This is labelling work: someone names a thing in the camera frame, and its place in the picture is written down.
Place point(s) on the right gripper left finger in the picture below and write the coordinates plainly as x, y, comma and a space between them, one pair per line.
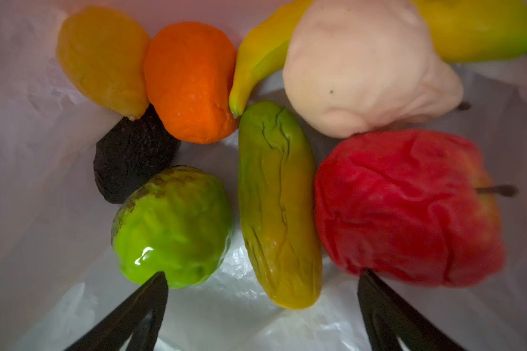
135, 323

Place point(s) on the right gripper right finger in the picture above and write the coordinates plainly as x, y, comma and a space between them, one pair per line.
389, 319

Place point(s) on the white plastic bag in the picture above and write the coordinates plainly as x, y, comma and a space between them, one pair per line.
59, 275

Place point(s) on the yellow lemon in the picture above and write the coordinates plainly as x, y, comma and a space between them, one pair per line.
101, 51

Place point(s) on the pale peach fruit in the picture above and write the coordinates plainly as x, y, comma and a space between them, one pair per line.
357, 66

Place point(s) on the orange fruit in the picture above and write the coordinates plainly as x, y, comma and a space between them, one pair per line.
189, 71

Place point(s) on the red apple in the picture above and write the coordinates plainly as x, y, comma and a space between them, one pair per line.
413, 205

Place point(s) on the dark avocado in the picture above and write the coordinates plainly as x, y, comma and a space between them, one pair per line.
130, 154

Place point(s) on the yellow green pear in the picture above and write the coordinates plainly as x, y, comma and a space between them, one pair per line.
476, 30

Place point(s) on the yellow banana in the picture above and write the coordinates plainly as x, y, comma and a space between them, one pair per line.
263, 52

